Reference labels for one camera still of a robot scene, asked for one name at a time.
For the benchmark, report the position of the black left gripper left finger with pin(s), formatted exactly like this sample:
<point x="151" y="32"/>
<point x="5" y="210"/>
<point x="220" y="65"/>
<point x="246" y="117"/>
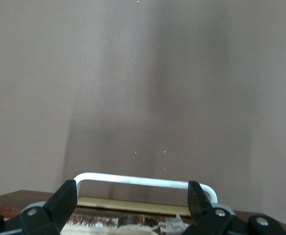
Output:
<point x="54" y="213"/>

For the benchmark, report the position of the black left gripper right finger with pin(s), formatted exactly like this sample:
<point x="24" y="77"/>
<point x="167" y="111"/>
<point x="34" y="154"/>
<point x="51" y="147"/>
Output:
<point x="206" y="220"/>

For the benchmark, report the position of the dark brown wooden cabinet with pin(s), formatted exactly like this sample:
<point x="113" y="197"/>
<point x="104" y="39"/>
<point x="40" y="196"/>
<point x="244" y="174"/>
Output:
<point x="1" y="199"/>

